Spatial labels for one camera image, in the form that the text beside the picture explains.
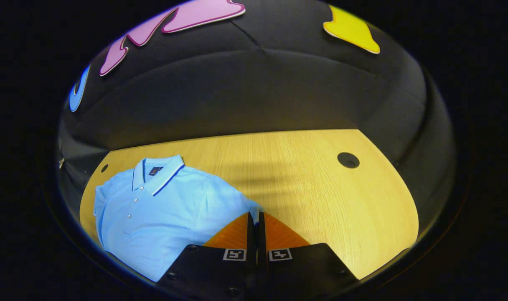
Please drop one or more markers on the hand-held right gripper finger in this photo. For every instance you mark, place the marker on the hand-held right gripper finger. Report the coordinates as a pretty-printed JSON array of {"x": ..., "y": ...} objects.
[
  {"x": 251, "y": 238},
  {"x": 261, "y": 238}
]

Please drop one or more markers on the light blue polo T-shirt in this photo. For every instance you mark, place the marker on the light blue polo T-shirt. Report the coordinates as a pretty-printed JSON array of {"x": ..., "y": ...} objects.
[{"x": 162, "y": 217}]

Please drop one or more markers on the small white tag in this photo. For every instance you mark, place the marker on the small white tag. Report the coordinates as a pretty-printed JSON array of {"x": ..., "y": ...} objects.
[{"x": 61, "y": 162}]

